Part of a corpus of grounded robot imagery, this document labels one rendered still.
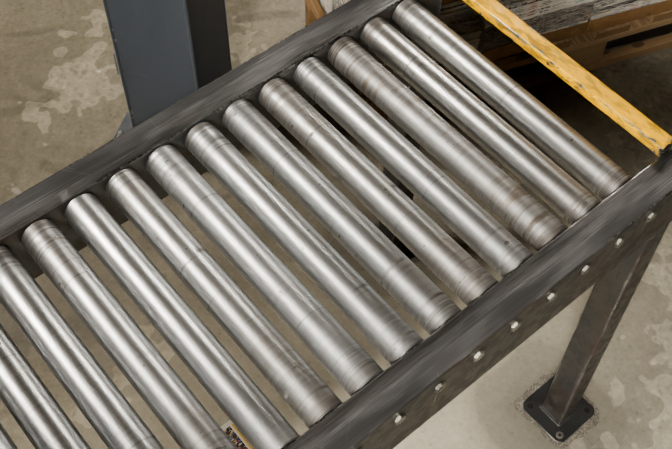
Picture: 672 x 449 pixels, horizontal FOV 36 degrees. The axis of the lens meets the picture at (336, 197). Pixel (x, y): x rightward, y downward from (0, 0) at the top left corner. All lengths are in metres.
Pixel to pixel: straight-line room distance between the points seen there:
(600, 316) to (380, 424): 0.64
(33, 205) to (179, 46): 0.83
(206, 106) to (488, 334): 0.51
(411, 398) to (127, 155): 0.51
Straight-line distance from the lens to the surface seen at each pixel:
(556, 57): 1.54
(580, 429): 2.14
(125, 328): 1.29
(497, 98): 1.51
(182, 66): 2.21
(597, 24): 2.55
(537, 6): 2.39
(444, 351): 1.26
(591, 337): 1.82
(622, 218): 1.41
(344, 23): 1.57
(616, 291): 1.68
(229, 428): 2.08
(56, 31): 2.76
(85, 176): 1.42
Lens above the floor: 1.92
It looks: 55 degrees down
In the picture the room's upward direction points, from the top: 1 degrees clockwise
